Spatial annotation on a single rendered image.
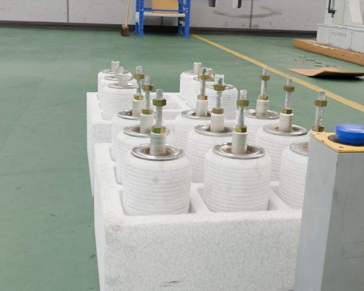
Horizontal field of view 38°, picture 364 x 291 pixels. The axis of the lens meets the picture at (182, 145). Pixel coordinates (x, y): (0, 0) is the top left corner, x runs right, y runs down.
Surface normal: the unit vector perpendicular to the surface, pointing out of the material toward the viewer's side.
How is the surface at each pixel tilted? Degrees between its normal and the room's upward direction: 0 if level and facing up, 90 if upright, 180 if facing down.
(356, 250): 90
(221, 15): 90
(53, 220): 0
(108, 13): 90
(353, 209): 90
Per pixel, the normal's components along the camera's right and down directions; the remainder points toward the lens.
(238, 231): 0.19, 0.28
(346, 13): -0.99, 0.00
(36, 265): 0.04, -0.96
